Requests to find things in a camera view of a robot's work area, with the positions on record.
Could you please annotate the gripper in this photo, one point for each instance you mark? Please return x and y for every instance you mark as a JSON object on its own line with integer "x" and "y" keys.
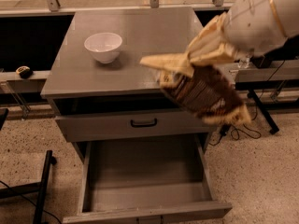
{"x": 253, "y": 23}

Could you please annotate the brown chip bag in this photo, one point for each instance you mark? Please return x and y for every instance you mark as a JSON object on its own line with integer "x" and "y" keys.
{"x": 208, "y": 95}

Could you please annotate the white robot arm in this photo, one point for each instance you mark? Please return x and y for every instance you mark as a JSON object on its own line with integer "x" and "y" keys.
{"x": 249, "y": 28}

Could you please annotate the grey drawer cabinet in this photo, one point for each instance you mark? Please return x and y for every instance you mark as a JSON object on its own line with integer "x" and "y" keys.
{"x": 80, "y": 85}

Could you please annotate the open grey lower drawer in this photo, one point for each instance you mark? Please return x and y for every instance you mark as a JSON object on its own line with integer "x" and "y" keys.
{"x": 148, "y": 180}

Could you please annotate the clear plastic water bottle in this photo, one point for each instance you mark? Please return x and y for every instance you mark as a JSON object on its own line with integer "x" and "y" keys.
{"x": 244, "y": 62}

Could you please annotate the white bowl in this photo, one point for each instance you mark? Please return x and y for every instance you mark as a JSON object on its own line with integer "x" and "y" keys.
{"x": 104, "y": 47}

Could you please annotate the small black box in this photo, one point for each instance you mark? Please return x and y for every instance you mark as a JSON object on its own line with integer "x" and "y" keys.
{"x": 262, "y": 61}

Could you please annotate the black table leg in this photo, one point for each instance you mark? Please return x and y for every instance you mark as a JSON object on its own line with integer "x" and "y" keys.
{"x": 273, "y": 127}

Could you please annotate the black and yellow tape measure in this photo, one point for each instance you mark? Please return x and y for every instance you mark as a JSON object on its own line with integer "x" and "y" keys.
{"x": 24, "y": 71}

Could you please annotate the closed grey drawer with handle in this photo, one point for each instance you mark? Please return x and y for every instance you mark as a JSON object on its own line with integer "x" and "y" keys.
{"x": 105, "y": 126}

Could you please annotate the black power adapter with cable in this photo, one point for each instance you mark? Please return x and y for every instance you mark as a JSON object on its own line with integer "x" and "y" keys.
{"x": 225, "y": 128}

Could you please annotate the black metal stand frame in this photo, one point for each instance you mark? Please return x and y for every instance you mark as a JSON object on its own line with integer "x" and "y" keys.
{"x": 39, "y": 187}

